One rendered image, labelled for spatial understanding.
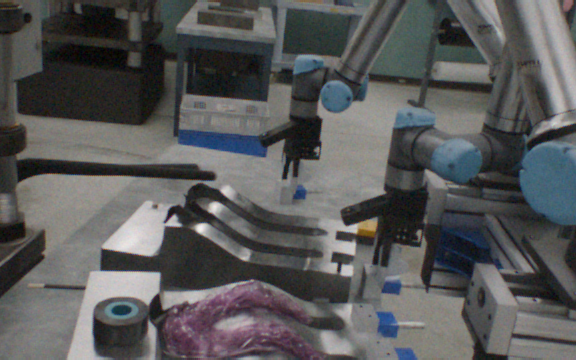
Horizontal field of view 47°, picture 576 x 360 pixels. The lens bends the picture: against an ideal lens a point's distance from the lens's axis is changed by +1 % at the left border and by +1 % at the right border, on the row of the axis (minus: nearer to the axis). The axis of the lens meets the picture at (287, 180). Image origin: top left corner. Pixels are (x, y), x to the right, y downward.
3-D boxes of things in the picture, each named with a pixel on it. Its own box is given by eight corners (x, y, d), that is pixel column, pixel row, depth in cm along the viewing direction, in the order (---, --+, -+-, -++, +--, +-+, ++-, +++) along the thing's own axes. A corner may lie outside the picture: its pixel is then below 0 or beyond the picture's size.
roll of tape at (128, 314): (119, 309, 103) (120, 289, 101) (159, 328, 99) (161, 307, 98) (79, 333, 96) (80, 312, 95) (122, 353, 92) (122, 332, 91)
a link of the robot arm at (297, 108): (295, 102, 167) (286, 94, 174) (293, 119, 169) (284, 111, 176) (323, 103, 170) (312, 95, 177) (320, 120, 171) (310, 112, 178)
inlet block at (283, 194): (318, 196, 187) (320, 179, 185) (324, 203, 182) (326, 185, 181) (274, 197, 183) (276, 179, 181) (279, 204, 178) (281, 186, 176)
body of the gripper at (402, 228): (420, 251, 131) (431, 195, 127) (377, 246, 131) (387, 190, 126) (413, 235, 138) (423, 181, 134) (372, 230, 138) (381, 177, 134)
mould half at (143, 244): (352, 258, 153) (361, 205, 148) (345, 317, 128) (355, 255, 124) (145, 223, 158) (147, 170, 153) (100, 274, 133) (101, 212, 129)
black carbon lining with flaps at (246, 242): (328, 237, 145) (334, 198, 142) (321, 271, 130) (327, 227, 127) (176, 212, 149) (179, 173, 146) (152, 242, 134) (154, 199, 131)
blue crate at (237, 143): (264, 149, 484) (267, 120, 476) (265, 168, 445) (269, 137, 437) (181, 141, 479) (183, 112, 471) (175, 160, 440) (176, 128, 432)
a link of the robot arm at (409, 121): (415, 117, 119) (387, 105, 126) (404, 174, 123) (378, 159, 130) (448, 116, 123) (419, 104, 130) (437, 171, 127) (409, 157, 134)
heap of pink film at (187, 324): (309, 310, 118) (315, 272, 115) (330, 374, 102) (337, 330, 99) (162, 308, 113) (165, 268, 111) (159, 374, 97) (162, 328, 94)
